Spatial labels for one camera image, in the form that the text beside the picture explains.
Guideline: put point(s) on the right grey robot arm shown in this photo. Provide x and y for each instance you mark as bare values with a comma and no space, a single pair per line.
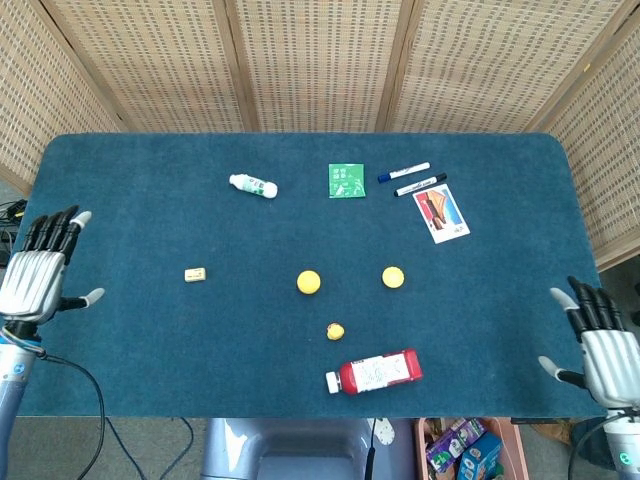
625,445

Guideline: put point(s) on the pink plastic basket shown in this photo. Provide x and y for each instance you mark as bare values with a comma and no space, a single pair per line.
517,450

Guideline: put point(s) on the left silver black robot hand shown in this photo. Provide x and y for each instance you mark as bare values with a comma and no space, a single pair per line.
35,280

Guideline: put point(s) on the black cap whiteboard marker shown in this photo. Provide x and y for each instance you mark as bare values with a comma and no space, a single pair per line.
420,185

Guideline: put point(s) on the beige rectangular eraser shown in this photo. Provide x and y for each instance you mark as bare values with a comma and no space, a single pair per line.
195,274

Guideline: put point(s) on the yellow foam ball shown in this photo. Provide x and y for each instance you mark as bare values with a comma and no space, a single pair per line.
308,282

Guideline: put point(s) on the green foil packet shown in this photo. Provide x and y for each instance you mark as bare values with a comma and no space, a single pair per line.
347,180

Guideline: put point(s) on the grey blue robot torso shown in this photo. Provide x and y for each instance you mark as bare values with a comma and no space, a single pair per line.
300,450

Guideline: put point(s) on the woven bamboo folding screen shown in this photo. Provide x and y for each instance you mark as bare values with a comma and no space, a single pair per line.
320,65

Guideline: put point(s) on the small white green-label bottle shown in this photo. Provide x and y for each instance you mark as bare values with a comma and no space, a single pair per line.
254,185

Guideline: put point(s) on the red juice bottle white cap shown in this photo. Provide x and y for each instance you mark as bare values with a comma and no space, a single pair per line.
375,372

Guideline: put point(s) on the small yellow red toy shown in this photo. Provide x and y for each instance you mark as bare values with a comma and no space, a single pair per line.
335,332

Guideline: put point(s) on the white picture card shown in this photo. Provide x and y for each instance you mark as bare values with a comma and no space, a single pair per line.
441,214

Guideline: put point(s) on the blue snack box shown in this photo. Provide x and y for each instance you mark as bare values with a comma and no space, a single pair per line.
480,457

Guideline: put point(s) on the yellow scalloped round cup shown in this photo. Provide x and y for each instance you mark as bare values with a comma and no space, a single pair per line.
393,277

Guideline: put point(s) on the blue carpet table cover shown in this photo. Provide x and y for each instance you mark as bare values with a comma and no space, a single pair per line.
250,340

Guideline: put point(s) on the blue cap whiteboard marker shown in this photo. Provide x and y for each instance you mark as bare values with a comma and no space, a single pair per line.
405,172

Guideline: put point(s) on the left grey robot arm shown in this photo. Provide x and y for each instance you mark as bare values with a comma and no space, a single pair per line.
12,370

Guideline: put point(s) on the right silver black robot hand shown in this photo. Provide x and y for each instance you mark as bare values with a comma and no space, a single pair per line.
607,355

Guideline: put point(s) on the purple snack box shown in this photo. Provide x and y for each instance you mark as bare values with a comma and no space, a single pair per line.
452,442

